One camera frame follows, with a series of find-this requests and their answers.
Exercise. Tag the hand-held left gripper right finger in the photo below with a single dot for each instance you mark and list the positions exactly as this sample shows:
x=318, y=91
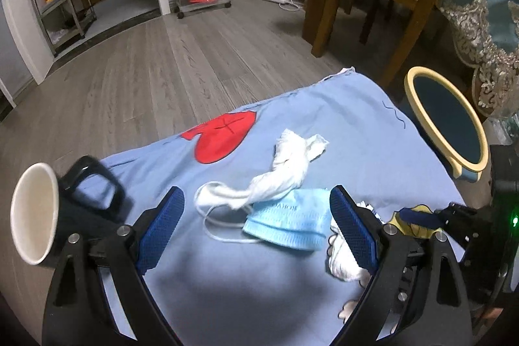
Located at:
x=353, y=232

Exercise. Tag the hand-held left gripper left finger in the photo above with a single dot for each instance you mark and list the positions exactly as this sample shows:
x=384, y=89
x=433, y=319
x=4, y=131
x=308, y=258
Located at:
x=162, y=226

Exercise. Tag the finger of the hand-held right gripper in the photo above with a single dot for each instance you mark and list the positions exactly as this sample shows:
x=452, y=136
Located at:
x=419, y=218

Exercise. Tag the yellow wrapper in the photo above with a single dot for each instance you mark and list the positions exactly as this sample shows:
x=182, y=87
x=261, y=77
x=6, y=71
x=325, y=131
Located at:
x=399, y=222

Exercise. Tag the blue face mask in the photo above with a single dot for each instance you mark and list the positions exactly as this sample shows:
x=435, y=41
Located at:
x=288, y=220

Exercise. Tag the crumpled white tissue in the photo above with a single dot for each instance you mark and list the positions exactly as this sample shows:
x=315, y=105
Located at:
x=342, y=269
x=284, y=175

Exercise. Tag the small pale scrap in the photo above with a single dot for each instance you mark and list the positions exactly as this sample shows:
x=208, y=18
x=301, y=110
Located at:
x=348, y=309

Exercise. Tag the black mug with white inside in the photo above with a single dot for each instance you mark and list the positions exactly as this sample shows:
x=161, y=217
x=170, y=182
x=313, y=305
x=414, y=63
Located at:
x=65, y=216

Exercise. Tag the blue cloth with red heart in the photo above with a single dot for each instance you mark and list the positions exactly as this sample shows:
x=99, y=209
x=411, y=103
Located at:
x=344, y=127

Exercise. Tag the orange-red item on cart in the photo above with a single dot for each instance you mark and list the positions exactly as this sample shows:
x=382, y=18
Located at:
x=202, y=0

